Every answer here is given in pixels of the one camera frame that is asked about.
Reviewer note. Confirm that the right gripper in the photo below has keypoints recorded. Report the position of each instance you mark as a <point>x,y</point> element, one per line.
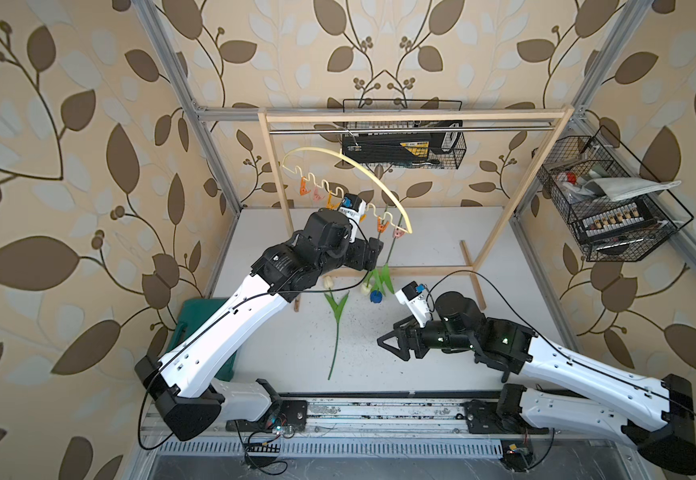
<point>404,340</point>

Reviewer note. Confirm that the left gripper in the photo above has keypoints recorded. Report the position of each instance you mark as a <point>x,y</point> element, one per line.
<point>363,251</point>

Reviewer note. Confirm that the blue tulip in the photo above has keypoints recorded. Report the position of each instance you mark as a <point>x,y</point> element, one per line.
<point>376,297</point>

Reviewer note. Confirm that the white tulip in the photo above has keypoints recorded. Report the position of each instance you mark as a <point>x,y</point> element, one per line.
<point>371,279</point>
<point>337,306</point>

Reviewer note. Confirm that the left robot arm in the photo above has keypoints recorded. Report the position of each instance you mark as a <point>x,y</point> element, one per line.
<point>182,383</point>

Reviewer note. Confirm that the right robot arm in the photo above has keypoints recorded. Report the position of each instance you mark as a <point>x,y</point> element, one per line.
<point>546,386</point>

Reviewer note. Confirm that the wooden clothes rack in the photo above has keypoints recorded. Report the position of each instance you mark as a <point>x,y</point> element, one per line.
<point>553,120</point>

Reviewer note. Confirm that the green tool case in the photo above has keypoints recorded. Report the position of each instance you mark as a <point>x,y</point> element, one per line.
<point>195,313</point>

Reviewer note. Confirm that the black box in basket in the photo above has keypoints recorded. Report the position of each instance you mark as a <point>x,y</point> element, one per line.
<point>405,148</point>

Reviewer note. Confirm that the white paper in basket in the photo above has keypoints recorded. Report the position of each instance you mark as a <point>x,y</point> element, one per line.
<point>617,189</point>

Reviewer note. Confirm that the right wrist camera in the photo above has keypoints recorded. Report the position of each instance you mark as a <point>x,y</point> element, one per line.
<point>413,296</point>

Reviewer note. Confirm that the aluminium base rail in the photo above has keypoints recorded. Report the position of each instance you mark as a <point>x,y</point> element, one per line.
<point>448,414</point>

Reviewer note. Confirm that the back wire basket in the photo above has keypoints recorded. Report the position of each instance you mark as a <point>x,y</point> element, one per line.
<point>447,149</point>

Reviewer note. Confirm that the wire basket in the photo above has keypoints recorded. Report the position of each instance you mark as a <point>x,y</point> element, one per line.
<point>447,149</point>
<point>606,231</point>

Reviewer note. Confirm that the right wire basket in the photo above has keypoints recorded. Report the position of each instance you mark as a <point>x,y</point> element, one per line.
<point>606,231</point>

